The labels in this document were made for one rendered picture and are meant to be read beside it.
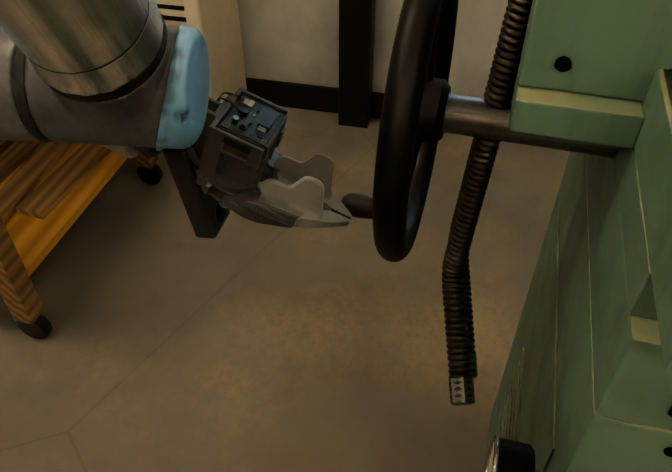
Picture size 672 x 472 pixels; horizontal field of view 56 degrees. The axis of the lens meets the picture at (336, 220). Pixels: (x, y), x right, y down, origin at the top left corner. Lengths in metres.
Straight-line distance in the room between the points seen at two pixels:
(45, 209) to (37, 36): 1.18
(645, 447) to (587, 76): 0.28
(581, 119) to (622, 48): 0.06
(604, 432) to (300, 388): 0.89
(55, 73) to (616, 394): 0.43
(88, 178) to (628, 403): 1.38
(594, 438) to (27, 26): 0.47
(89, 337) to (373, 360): 0.63
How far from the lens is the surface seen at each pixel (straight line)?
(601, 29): 0.51
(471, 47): 1.96
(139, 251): 1.68
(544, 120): 0.52
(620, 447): 0.55
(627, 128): 0.53
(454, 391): 0.67
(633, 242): 0.48
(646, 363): 0.47
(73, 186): 1.62
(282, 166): 0.63
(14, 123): 0.51
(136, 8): 0.41
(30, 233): 1.54
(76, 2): 0.38
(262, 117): 0.59
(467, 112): 0.58
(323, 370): 1.37
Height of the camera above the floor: 1.12
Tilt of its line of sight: 42 degrees down
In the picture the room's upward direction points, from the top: straight up
